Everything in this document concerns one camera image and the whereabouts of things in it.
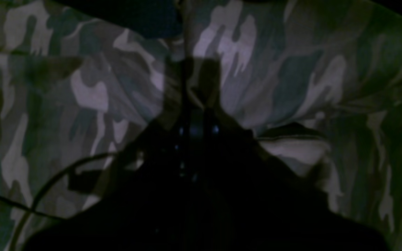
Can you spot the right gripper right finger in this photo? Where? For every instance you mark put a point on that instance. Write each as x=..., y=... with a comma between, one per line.
x=256, y=202

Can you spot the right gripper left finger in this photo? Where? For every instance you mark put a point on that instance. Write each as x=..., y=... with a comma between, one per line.
x=146, y=209

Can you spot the camouflage t-shirt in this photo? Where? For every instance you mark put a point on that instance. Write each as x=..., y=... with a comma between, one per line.
x=316, y=81

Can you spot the black table cloth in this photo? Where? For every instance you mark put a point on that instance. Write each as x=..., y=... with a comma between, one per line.
x=149, y=18

